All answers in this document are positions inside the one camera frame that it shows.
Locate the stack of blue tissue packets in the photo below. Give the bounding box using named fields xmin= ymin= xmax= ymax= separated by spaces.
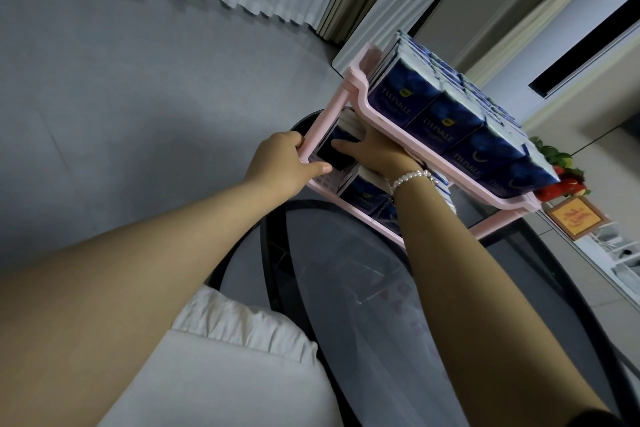
xmin=339 ymin=165 xmax=457 ymax=237
xmin=367 ymin=30 xmax=562 ymax=200

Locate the dark blue tissue packet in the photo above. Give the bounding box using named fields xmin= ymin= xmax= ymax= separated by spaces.
xmin=315 ymin=128 xmax=359 ymax=173

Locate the person's right forearm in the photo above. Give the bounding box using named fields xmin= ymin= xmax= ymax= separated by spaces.
xmin=391 ymin=175 xmax=627 ymax=427

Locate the orange framed picture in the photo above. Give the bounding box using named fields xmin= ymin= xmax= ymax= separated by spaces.
xmin=544 ymin=195 xmax=609 ymax=242

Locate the red and green artificial plant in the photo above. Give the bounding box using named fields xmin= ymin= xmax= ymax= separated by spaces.
xmin=529 ymin=136 xmax=592 ymax=202

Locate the white standing air conditioner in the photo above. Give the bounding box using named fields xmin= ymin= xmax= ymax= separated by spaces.
xmin=481 ymin=0 xmax=640 ymax=123

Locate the black round glass table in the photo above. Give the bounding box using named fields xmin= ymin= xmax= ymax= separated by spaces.
xmin=206 ymin=109 xmax=640 ymax=427

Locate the person's left forearm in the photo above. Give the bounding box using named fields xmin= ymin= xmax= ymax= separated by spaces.
xmin=0 ymin=177 xmax=282 ymax=427

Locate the person's left hand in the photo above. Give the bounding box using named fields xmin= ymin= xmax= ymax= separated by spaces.
xmin=243 ymin=131 xmax=333 ymax=202

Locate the person's right hand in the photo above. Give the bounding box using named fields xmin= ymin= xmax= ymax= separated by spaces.
xmin=330 ymin=124 xmax=427 ymax=185

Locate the white storage shelf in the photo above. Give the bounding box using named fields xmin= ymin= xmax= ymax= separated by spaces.
xmin=586 ymin=222 xmax=640 ymax=298

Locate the pink plastic shelf rack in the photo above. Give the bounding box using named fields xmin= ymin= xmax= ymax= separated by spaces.
xmin=298 ymin=43 xmax=543 ymax=249

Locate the white pearl bracelet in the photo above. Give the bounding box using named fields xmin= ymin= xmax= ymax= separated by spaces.
xmin=387 ymin=169 xmax=437 ymax=197

